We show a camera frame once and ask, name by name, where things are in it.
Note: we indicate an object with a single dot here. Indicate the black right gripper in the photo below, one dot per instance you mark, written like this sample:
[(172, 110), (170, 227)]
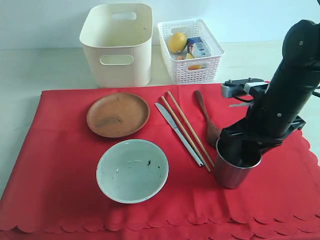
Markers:
[(266, 125)]

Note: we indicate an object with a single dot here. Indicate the stainless steel cup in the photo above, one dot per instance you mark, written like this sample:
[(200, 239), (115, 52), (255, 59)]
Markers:
[(231, 176)]

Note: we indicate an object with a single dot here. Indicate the dark wooden spoon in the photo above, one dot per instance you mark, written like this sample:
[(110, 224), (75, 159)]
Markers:
[(212, 131)]

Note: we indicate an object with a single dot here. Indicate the blue white milk carton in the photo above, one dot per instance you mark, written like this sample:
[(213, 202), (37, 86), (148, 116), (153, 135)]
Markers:
[(197, 48)]

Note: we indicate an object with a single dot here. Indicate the yellow lemon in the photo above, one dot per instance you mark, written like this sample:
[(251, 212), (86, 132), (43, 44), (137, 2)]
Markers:
[(177, 42)]

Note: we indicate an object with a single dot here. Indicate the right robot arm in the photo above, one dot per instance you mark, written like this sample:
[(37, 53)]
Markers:
[(298, 74)]

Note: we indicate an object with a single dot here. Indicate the silver table knife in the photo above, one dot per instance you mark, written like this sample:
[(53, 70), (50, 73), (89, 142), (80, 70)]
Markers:
[(167, 116)]

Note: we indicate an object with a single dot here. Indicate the white perforated plastic basket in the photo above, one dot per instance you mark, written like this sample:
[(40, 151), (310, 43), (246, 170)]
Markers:
[(193, 70)]

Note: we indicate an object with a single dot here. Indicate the right wooden chopstick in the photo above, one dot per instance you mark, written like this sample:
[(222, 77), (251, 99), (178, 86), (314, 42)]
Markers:
[(191, 129)]

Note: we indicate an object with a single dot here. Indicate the wooden chopstick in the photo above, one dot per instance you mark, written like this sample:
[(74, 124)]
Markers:
[(190, 141), (191, 129)]

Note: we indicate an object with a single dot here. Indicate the left wooden chopstick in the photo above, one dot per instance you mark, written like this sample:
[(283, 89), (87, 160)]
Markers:
[(190, 141)]

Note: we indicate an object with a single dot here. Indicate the red scalloped table cloth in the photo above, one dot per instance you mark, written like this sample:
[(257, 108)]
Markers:
[(52, 193)]

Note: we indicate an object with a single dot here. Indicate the white ceramic bowl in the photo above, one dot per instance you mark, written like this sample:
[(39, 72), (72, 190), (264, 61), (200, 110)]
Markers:
[(132, 171)]

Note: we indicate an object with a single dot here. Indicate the brown wooden plate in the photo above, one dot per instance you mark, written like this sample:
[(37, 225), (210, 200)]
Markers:
[(118, 115)]

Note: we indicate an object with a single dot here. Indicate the cream plastic storage bin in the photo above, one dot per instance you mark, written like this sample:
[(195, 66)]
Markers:
[(117, 42)]

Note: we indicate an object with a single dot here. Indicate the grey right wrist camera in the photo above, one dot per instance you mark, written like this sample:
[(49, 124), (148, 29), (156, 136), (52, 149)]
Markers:
[(240, 87)]

